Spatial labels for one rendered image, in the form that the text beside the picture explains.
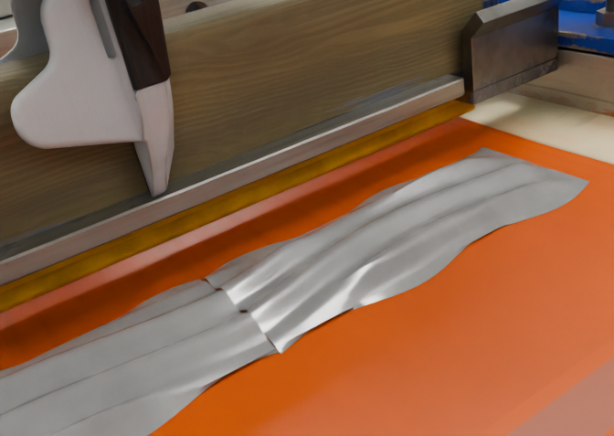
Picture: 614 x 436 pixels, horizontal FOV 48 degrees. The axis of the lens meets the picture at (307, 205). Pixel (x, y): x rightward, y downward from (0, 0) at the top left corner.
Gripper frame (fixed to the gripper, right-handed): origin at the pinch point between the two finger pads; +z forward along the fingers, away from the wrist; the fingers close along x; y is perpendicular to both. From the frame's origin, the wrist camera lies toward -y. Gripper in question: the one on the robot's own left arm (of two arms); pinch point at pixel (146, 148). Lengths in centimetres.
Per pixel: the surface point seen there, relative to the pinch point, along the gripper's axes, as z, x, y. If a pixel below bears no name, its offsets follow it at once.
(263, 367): 5.3, 11.0, 1.3
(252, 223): 5.4, 1.0, -3.9
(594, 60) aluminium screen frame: 2.4, 5.3, -25.0
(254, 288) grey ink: 4.9, 6.9, -0.7
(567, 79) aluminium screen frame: 3.8, 3.6, -25.0
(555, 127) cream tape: 5.5, 5.1, -21.9
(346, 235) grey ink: 5.0, 6.3, -6.1
